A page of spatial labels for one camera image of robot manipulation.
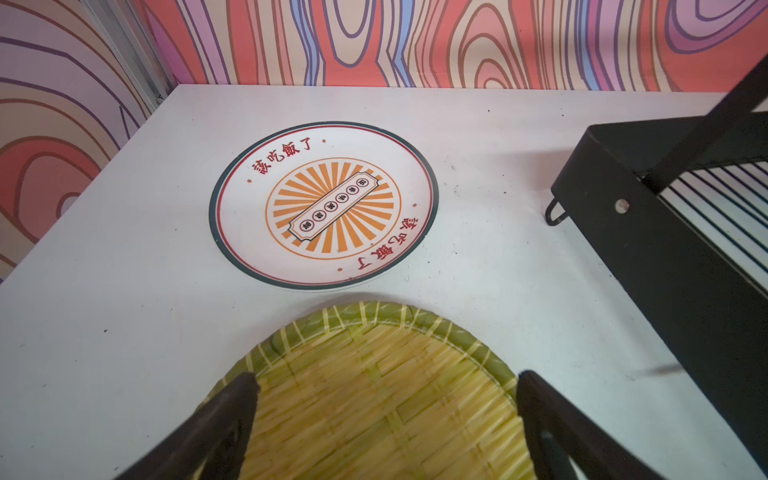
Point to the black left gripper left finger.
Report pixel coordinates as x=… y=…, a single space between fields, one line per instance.
x=210 y=444

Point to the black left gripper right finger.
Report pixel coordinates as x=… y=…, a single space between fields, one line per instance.
x=563 y=441

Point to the black metal dish rack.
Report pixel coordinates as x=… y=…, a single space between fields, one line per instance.
x=677 y=210

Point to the yellow green woven bamboo tray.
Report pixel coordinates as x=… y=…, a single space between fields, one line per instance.
x=380 y=390

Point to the small orange sunburst plate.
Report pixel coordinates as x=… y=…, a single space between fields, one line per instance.
x=323 y=205

